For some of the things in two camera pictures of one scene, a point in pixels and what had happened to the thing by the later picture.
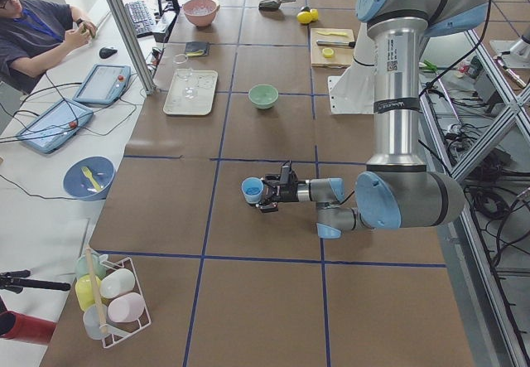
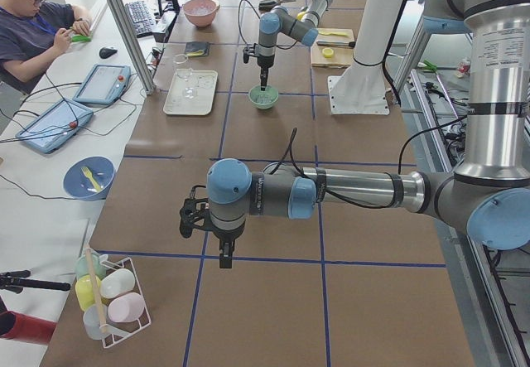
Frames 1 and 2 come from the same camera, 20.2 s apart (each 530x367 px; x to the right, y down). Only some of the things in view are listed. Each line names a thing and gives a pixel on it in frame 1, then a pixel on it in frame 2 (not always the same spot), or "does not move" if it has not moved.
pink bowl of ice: x=201 y=12 does not move
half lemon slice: x=327 y=52 does not move
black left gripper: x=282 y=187 → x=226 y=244
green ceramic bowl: x=263 y=96 does not move
